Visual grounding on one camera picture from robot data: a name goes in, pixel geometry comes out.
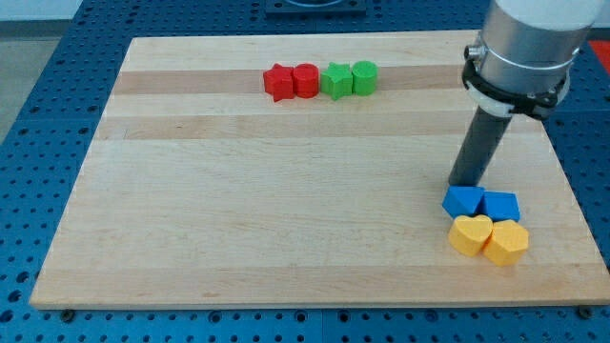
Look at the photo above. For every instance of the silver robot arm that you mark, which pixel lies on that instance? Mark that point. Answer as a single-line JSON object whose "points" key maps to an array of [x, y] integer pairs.
{"points": [[521, 59]]}

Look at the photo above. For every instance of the red star block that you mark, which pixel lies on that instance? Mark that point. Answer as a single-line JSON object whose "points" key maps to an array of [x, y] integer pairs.
{"points": [[279, 83]]}

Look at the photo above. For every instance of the red cylinder block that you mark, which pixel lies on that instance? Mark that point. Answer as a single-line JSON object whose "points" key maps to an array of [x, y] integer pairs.
{"points": [[306, 80]]}

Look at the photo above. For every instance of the green star block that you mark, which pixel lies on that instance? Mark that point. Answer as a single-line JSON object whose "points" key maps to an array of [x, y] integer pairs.
{"points": [[337, 81]]}

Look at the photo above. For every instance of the wooden board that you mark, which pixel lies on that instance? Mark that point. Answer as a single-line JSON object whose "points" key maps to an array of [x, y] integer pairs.
{"points": [[199, 191]]}

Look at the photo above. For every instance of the green cylinder block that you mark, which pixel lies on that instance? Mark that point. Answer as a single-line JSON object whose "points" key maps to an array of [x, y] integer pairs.
{"points": [[364, 78]]}

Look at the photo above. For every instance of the blue triangle block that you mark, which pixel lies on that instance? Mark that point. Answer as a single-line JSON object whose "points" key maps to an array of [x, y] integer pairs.
{"points": [[462, 200]]}

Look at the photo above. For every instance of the yellow heart block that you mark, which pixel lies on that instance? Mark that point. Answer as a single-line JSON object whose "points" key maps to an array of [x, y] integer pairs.
{"points": [[468, 235]]}

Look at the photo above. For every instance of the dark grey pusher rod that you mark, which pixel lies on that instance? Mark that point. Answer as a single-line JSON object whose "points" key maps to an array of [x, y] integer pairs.
{"points": [[478, 147]]}

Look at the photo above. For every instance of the blue cube block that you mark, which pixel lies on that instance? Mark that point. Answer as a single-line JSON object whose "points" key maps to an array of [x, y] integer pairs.
{"points": [[499, 206]]}

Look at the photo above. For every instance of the yellow hexagon block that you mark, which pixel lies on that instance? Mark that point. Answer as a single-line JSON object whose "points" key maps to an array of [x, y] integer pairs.
{"points": [[507, 243]]}

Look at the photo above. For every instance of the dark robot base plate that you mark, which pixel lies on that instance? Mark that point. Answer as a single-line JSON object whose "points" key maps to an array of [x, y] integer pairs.
{"points": [[289, 7]]}

